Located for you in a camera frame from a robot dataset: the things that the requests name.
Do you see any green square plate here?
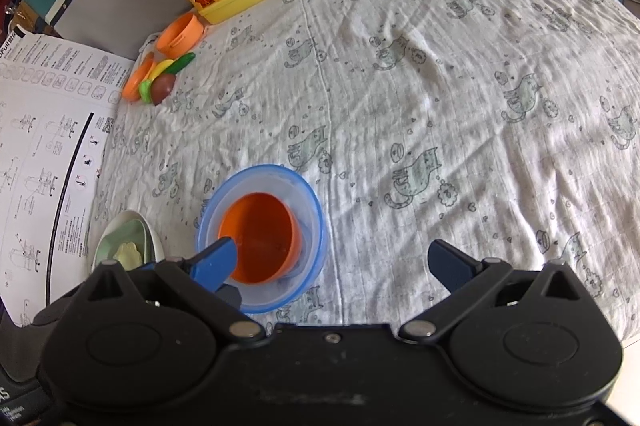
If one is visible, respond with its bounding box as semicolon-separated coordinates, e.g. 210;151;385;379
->
92;210;163;271

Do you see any orange toy pot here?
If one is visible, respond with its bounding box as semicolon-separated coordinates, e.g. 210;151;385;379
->
155;12;207;59

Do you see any pale yellow plate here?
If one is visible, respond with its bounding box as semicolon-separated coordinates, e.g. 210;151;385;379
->
112;242;146;267

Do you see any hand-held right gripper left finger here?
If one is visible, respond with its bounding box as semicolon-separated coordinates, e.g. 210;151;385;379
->
82;237;266;342

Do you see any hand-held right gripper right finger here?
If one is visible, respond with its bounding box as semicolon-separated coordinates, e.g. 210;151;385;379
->
398;240;598;342

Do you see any maroon toy fruit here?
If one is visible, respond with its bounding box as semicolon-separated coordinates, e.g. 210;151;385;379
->
151;74;177;104

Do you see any white printed paper sheet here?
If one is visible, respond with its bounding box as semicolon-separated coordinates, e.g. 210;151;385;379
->
0;33;136;329

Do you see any white cat print blanket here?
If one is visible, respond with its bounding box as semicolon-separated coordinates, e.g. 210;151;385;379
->
87;0;640;352

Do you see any small orange bowl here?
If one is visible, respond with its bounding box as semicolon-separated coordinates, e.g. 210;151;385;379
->
217;192;303;284

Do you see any blue transparent bowl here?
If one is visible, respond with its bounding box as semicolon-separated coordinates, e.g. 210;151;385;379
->
196;164;328;314

